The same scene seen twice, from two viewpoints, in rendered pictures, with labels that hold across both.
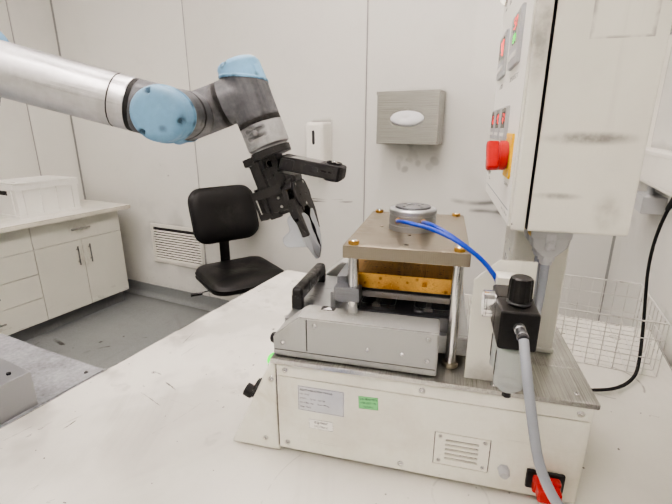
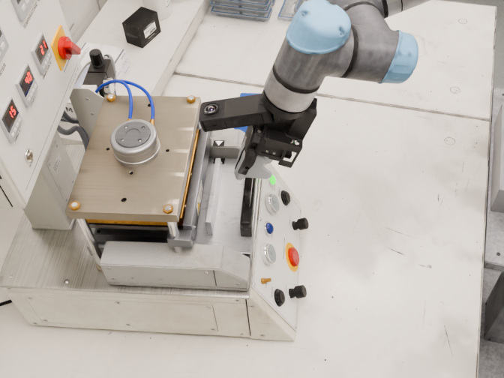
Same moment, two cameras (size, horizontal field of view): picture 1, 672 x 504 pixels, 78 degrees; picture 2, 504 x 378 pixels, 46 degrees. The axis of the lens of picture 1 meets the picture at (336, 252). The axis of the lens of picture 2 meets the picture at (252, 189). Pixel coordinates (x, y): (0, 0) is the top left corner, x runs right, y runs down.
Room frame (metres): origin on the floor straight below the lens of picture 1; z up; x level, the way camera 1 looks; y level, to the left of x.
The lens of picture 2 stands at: (1.41, -0.02, 1.85)
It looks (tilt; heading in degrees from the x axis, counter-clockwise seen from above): 51 degrees down; 174
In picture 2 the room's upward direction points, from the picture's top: 5 degrees counter-clockwise
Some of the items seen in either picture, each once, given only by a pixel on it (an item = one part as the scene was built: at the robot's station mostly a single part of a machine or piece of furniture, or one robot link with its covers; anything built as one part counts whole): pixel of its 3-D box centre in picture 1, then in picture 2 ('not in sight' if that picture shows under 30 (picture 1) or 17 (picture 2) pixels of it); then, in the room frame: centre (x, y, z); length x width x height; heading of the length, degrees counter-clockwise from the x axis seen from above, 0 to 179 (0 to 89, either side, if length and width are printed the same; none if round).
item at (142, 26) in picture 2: not in sight; (142, 27); (-0.06, -0.14, 0.83); 0.09 x 0.06 x 0.07; 139
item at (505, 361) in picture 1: (505, 328); (103, 88); (0.44, -0.20, 1.05); 0.15 x 0.05 x 0.15; 166
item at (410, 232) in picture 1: (429, 246); (125, 151); (0.66, -0.16, 1.08); 0.31 x 0.24 x 0.13; 166
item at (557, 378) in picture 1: (425, 327); (139, 213); (0.68, -0.16, 0.93); 0.46 x 0.35 x 0.01; 76
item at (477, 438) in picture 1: (399, 373); (169, 232); (0.67, -0.12, 0.84); 0.53 x 0.37 x 0.17; 76
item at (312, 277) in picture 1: (310, 284); (249, 196); (0.74, 0.05, 0.99); 0.15 x 0.02 x 0.04; 166
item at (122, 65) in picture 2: not in sight; (90, 82); (0.15, -0.28, 0.83); 0.23 x 0.12 x 0.07; 154
